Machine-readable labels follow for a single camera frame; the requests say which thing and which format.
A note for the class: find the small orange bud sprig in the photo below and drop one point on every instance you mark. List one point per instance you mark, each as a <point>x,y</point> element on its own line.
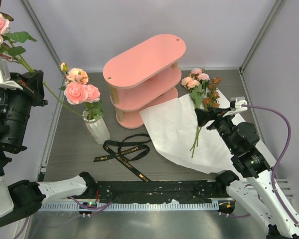
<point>212,96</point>

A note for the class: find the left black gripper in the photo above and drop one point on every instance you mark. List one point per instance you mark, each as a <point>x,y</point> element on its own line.
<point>33,83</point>

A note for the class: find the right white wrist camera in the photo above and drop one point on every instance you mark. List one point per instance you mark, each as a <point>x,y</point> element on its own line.
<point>237,106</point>

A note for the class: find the pink three-tier wooden shelf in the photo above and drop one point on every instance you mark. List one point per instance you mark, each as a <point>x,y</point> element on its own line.
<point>143,76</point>

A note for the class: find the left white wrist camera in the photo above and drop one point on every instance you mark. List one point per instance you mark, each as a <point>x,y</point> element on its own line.
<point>5,79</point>

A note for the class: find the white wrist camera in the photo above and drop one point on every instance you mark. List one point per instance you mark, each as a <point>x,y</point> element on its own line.
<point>237,106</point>
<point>5,79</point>

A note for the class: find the slotted white cable duct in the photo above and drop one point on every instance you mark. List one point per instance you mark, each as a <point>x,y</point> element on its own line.
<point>70,205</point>

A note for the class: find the small peach carnation stem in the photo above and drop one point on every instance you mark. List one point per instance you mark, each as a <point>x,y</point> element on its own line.
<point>196,83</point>

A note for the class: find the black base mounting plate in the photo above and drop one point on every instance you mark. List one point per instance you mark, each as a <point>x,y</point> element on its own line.
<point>159,192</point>

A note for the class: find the pink double rose stem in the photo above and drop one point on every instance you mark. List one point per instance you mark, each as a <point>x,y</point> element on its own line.
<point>89,96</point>

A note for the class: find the large pink rose stem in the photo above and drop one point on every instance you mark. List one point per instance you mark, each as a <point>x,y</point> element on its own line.
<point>13,54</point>

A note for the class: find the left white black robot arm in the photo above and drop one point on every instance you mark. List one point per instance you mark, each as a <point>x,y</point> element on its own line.
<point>24,198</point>

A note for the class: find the black ribbon gold lettering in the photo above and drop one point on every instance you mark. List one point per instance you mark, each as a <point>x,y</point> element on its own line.
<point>132,148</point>

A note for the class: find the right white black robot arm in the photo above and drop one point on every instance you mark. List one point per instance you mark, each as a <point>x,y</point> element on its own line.
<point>271,210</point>

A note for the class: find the white ribbed ceramic vase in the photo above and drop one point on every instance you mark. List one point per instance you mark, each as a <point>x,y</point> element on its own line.
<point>97,128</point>

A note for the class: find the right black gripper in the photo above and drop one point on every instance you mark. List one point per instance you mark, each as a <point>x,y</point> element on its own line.
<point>203,115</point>

